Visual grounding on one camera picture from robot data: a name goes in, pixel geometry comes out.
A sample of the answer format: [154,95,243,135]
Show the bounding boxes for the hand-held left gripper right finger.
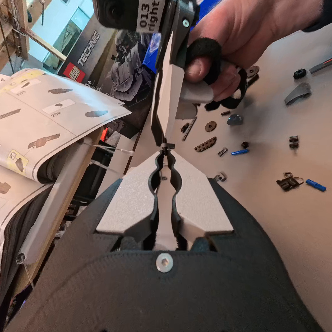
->
[167,150,234,251]

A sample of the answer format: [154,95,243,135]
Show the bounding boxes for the grey lego panel black pins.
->
[284,82,312,105]

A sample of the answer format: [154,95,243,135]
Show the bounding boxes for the lego set box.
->
[58,16,159,138]

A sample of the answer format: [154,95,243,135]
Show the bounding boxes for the grey lego panel orange stripe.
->
[309,58,332,74]

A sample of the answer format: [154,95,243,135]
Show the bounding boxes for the person's right hand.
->
[184,0,325,103]

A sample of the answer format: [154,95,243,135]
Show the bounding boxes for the person's right forearm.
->
[302,0,332,33]

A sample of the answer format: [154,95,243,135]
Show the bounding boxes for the white cord with end cap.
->
[82,140,135,155]
[25,263,35,289]

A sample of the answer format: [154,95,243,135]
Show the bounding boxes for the dark grey long lego plate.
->
[182,117,197,141]

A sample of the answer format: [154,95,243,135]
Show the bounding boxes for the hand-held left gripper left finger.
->
[95,151,163,251]

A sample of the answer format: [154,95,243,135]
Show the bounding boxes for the lego instruction book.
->
[0,68,133,286]

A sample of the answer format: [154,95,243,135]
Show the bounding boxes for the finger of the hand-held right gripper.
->
[151,67,167,146]
[157,32,186,142]

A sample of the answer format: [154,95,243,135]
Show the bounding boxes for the black lego connector with blue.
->
[276,177,304,192]

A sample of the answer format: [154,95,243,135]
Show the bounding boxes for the black studded lego plate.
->
[194,137,217,153]

